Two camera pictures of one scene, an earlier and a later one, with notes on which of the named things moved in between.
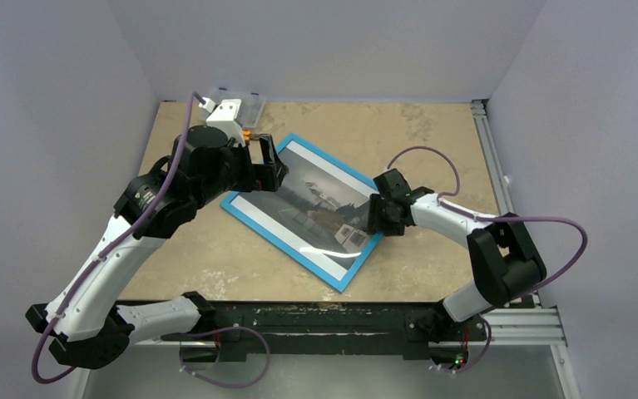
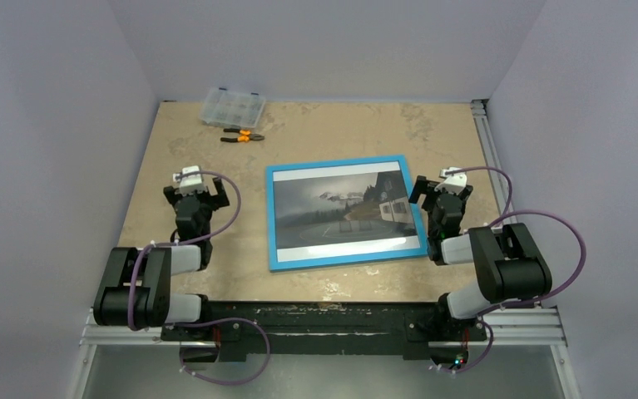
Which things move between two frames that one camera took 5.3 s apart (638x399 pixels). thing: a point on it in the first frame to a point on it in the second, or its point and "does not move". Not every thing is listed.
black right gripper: [383, 206] to [419, 188]
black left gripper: [265, 176] to [219, 200]
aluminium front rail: [515, 327] does not move
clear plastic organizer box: [250, 108] does not move
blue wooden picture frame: [319, 214] to [275, 266]
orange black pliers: [249, 135] does not move
